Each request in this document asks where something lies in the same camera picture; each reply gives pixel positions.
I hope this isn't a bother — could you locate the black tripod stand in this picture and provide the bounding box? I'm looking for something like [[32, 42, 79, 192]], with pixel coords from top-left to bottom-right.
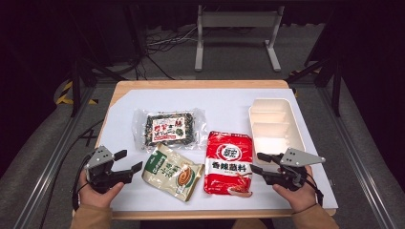
[[286, 56, 344, 117], [67, 56, 129, 117]]

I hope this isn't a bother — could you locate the bundle of floor cables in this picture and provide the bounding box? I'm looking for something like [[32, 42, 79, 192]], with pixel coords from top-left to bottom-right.
[[145, 25, 199, 54]]

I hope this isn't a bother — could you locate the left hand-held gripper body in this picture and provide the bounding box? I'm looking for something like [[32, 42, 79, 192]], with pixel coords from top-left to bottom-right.
[[83, 145, 135, 195]]

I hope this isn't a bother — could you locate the wooden table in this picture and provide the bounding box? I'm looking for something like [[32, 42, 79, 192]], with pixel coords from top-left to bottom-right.
[[72, 79, 339, 221]]

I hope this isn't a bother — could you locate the aluminium floor rail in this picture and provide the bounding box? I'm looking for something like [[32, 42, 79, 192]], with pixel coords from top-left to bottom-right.
[[11, 85, 96, 229], [318, 85, 399, 229]]

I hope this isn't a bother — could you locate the beige and green packet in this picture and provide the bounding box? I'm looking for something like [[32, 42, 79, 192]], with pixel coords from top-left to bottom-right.
[[141, 142, 205, 202]]

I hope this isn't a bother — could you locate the clear seaweed packet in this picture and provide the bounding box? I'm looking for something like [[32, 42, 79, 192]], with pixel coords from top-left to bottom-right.
[[131, 107, 208, 153]]

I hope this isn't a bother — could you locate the white table mat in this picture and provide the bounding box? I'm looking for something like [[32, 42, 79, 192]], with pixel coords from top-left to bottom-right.
[[96, 88, 339, 213]]

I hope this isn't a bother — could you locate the person's left hand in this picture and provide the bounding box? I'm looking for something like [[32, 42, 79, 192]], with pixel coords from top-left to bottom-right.
[[77, 168, 125, 210]]

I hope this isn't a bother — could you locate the hand-held gripper cable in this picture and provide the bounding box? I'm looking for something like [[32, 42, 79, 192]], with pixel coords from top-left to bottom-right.
[[302, 174, 326, 208], [72, 152, 97, 212]]

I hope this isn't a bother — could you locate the person's right hand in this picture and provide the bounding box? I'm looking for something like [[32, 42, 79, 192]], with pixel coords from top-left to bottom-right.
[[271, 165, 318, 215]]

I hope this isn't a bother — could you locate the grey metal stand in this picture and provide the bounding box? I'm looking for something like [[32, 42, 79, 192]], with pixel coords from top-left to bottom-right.
[[194, 4, 287, 73]]

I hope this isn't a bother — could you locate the black floor cable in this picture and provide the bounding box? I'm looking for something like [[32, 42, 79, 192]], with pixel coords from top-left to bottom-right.
[[37, 118, 105, 229]]

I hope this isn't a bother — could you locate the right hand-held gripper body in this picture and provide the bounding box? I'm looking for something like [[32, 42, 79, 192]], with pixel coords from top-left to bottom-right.
[[265, 147, 327, 193]]

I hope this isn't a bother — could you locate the right hand-held gripper cable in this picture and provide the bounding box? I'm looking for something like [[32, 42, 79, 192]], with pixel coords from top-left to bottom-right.
[[302, 174, 326, 208]]

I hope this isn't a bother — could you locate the left hand-held gripper cable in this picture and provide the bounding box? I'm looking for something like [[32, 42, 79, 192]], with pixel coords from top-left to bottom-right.
[[72, 152, 97, 212]]

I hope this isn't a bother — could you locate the white divided container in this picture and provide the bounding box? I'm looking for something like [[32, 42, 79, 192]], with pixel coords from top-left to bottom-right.
[[247, 97, 307, 167]]

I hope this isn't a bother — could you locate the yellow and black floor tape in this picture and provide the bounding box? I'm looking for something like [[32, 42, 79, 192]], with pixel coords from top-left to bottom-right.
[[54, 80, 99, 106]]

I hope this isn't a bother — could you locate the red seasoning packet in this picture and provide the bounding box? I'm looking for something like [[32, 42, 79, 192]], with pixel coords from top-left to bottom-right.
[[203, 130, 254, 198]]

